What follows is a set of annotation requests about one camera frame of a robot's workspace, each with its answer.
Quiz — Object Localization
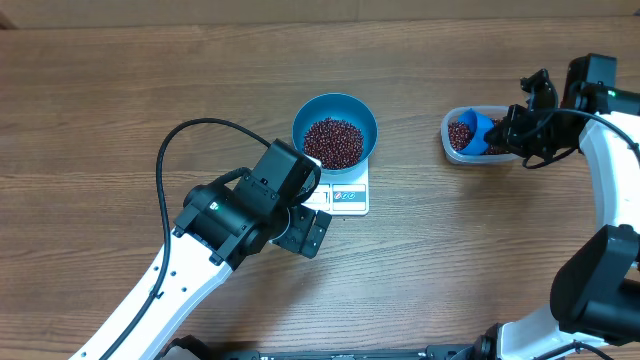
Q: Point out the blue plastic measuring scoop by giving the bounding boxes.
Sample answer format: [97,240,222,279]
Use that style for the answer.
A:
[458,109,495,156]

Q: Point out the clear plastic bean container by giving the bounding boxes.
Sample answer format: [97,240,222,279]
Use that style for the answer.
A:
[440,105,518,165]

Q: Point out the white digital kitchen scale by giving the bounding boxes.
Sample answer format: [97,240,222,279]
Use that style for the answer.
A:
[303,156,370,216]

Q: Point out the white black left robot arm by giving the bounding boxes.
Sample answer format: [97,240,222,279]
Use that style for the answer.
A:
[74,140,331,359]

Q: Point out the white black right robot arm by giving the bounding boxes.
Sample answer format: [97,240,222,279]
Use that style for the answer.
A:
[472,53,639,359]

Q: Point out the red adzuki beans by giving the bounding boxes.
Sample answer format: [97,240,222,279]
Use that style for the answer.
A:
[303,117,507,170]

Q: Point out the teal blue bowl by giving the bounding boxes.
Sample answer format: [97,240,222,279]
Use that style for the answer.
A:
[292,93,379,164]

